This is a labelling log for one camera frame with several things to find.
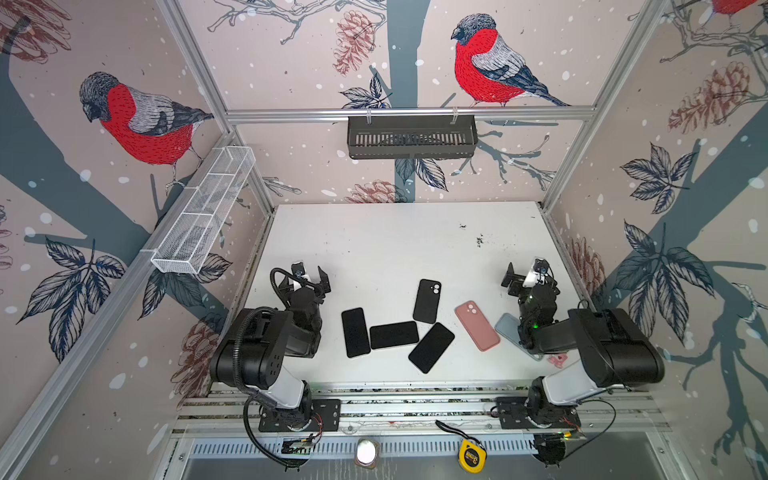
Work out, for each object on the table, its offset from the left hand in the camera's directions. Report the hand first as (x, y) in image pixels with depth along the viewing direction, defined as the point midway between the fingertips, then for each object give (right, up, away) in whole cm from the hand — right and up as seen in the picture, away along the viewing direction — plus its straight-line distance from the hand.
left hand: (301, 271), depth 88 cm
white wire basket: (-23, +17, -11) cm, 31 cm away
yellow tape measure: (+46, -39, -22) cm, 64 cm away
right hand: (+69, 0, +1) cm, 69 cm away
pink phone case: (+54, -18, +2) cm, 57 cm away
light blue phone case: (+63, -17, -1) cm, 65 cm away
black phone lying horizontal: (+29, -19, -1) cm, 34 cm away
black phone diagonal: (+39, -22, -2) cm, 45 cm away
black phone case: (+39, -11, +7) cm, 41 cm away
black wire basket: (+36, +47, +17) cm, 61 cm away
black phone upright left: (+16, -19, 0) cm, 25 cm away
